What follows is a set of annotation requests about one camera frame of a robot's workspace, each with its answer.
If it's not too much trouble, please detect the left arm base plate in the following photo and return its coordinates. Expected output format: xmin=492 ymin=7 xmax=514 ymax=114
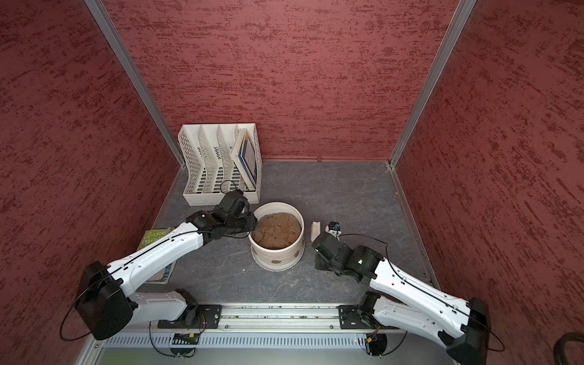
xmin=157 ymin=304 xmax=223 ymax=330

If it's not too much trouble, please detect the book in organizer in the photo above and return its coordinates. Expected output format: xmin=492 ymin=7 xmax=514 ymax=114
xmin=231 ymin=129 xmax=258 ymax=191

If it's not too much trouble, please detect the right aluminium corner post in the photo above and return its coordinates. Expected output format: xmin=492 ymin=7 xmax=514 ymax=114
xmin=389 ymin=0 xmax=477 ymax=169

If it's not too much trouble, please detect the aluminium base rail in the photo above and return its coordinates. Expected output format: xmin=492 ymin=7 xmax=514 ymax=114
xmin=104 ymin=302 xmax=462 ymax=334

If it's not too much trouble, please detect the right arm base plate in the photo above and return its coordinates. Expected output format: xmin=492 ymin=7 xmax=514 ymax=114
xmin=338 ymin=305 xmax=397 ymax=331

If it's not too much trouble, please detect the green book on table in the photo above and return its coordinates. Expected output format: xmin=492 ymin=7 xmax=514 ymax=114
xmin=137 ymin=228 xmax=176 ymax=284

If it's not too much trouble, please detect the white file organizer rack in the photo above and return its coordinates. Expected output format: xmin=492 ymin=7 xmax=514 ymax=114
xmin=178 ymin=123 xmax=262 ymax=206

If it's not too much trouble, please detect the white ceramic pot with mud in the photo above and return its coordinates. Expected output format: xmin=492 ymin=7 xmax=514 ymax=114
xmin=249 ymin=202 xmax=305 ymax=272

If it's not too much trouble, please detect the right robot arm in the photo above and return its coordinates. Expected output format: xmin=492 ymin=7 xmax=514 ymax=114
xmin=312 ymin=233 xmax=491 ymax=364

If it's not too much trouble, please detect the white blue scrub brush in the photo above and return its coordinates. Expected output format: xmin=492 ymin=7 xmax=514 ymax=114
xmin=310 ymin=221 xmax=321 ymax=242

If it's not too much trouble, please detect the left aluminium corner post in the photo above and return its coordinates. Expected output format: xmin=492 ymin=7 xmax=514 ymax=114
xmin=84 ymin=0 xmax=186 ymax=168

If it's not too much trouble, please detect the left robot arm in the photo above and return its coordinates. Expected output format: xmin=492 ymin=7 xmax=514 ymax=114
xmin=71 ymin=189 xmax=257 ymax=340

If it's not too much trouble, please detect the aluminium corner post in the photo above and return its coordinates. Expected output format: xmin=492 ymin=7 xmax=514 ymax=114
xmin=389 ymin=0 xmax=477 ymax=169
xmin=84 ymin=0 xmax=186 ymax=168

